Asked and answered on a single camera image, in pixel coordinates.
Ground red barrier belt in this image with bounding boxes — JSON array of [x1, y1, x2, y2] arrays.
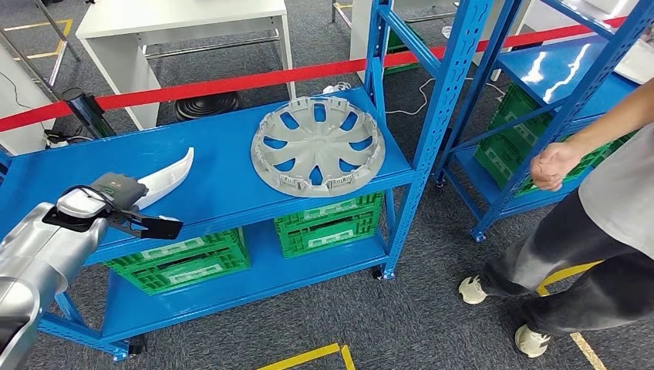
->
[[0, 15, 627, 133]]

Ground green plastic crate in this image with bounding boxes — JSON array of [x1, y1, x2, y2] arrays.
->
[[117, 246, 251, 296], [102, 228, 246, 270], [384, 22, 425, 75], [275, 214, 382, 259], [487, 84, 637, 160], [472, 127, 588, 197], [273, 191, 384, 230]]

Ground white floor cable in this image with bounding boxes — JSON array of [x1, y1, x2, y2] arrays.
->
[[384, 76, 507, 116]]

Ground white power strip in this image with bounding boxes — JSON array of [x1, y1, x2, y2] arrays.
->
[[43, 129, 93, 149]]

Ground white furniture panel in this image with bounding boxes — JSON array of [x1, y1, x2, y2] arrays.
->
[[0, 48, 55, 156]]

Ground grey wheel cover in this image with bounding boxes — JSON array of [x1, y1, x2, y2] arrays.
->
[[250, 96, 386, 199]]

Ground white curved plastic part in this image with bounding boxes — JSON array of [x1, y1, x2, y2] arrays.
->
[[615, 38, 654, 86], [133, 146, 195, 211]]

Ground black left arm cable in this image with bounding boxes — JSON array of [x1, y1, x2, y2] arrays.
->
[[61, 184, 135, 226]]

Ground black round ribbed base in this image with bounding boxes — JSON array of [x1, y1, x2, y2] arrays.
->
[[174, 92, 241, 122]]

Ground black stanchion post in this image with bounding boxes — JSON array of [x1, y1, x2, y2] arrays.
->
[[61, 87, 117, 140]]

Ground person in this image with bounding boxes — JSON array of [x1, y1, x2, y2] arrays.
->
[[458, 76, 654, 358]]

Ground chrome tube frame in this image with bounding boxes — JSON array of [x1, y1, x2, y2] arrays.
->
[[0, 0, 80, 100]]

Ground yellow floor tape outline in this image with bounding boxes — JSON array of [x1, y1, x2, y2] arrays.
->
[[255, 343, 356, 370], [2, 19, 73, 61], [536, 261, 609, 370]]

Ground person's right hand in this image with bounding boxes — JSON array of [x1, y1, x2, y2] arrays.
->
[[529, 142, 584, 193]]

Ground blue metal shelf rack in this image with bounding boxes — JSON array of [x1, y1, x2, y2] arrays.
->
[[434, 0, 654, 242], [0, 0, 494, 361]]

